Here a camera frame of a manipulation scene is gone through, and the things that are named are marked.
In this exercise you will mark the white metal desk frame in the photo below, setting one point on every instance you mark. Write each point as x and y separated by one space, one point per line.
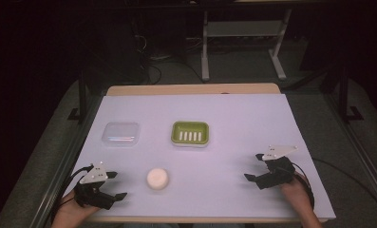
244 29

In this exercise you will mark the aluminium frame rail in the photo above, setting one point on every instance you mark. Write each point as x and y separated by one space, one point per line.
363 148
62 164

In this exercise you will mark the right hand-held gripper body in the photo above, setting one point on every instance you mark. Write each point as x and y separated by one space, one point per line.
279 172

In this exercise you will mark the white table mat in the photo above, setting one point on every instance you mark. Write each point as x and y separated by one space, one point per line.
192 164

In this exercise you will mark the person's left hand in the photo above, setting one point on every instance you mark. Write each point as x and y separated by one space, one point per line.
73 210

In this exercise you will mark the black metal stand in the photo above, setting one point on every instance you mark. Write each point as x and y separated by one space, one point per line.
82 95
344 95

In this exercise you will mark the clear plastic lid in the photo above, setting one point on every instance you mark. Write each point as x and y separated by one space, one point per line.
120 134

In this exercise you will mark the person's right hand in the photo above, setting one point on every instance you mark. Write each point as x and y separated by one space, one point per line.
298 193

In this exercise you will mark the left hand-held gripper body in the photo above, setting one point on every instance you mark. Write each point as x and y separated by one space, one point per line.
92 177

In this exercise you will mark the round white soap bar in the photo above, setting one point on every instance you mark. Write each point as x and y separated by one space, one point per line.
157 178

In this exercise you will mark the green soap dish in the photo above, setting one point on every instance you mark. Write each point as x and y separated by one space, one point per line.
190 133

